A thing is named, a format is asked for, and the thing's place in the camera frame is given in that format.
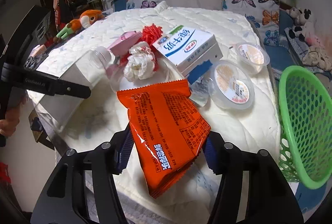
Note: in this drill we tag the blue patterned blanket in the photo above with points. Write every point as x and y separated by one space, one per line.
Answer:
294 42

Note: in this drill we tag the white blue milk carton box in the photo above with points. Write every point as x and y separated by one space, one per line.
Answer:
186 47

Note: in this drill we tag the blue bed sheet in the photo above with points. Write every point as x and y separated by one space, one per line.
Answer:
278 57

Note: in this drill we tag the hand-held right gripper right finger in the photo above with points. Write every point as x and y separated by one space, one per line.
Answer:
210 159

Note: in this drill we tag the green plastic basket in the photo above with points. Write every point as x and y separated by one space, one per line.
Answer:
311 183

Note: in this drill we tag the large butterfly print pillow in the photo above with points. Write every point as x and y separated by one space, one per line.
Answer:
249 3

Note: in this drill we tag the clear plastic bottle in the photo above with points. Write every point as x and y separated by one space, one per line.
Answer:
102 55

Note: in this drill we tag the orange snack packet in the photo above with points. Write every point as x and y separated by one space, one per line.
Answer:
166 130

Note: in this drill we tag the white paper box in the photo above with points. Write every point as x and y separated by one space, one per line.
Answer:
64 109

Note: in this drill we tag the person's left hand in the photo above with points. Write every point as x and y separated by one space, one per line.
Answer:
10 121

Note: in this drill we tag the white quilted blanket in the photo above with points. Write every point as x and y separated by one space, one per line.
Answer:
207 24

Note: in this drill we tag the orange plush toy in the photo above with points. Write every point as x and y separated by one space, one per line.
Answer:
88 18

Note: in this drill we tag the cream spotted cloth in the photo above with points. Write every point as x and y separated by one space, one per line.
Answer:
317 56

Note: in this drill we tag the clear plastic cup with lid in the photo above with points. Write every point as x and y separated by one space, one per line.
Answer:
230 83
251 56

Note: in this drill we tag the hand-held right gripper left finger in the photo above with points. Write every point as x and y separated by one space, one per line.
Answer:
124 153

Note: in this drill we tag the pink wrapper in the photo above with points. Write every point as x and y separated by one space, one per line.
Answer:
124 41

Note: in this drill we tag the clear crumpled wrapper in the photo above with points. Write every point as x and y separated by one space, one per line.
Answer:
199 91

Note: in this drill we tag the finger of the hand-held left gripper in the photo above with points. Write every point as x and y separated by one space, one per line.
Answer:
51 85

